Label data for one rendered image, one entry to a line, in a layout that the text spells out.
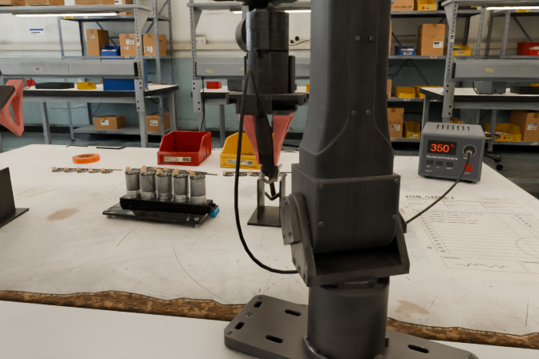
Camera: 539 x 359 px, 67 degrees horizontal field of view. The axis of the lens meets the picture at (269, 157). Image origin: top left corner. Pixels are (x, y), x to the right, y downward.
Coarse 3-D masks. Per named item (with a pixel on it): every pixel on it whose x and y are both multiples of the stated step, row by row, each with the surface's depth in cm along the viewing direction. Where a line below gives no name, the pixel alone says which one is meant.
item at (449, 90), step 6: (444, 6) 278; (450, 6) 265; (450, 12) 264; (450, 18) 264; (450, 84) 269; (444, 90) 270; (450, 90) 270; (444, 96) 271; (450, 96) 270; (444, 102) 272; (450, 102) 271; (444, 108) 273; (450, 108) 272; (444, 114) 274; (450, 114) 273
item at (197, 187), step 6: (192, 180) 61; (198, 180) 61; (204, 180) 62; (192, 186) 62; (198, 186) 61; (204, 186) 62; (192, 192) 62; (198, 192) 62; (204, 192) 62; (192, 198) 62; (198, 198) 62; (204, 198) 62
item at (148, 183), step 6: (144, 180) 63; (150, 180) 63; (156, 180) 65; (144, 186) 64; (150, 186) 64; (156, 186) 65; (144, 192) 64; (150, 192) 64; (156, 192) 65; (144, 198) 64; (150, 198) 64; (156, 198) 65
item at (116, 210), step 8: (112, 208) 63; (120, 208) 63; (128, 208) 63; (136, 208) 63; (144, 208) 63; (152, 208) 63; (160, 208) 63; (168, 208) 63; (128, 216) 61; (136, 216) 60; (144, 216) 60; (152, 216) 60; (160, 216) 60; (168, 216) 60; (176, 216) 60; (184, 216) 60; (192, 216) 60; (200, 216) 60
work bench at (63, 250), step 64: (64, 192) 74; (256, 192) 74; (512, 192) 74; (0, 256) 50; (64, 256) 50; (128, 256) 50; (192, 256) 50; (256, 256) 50; (448, 320) 38; (512, 320) 38
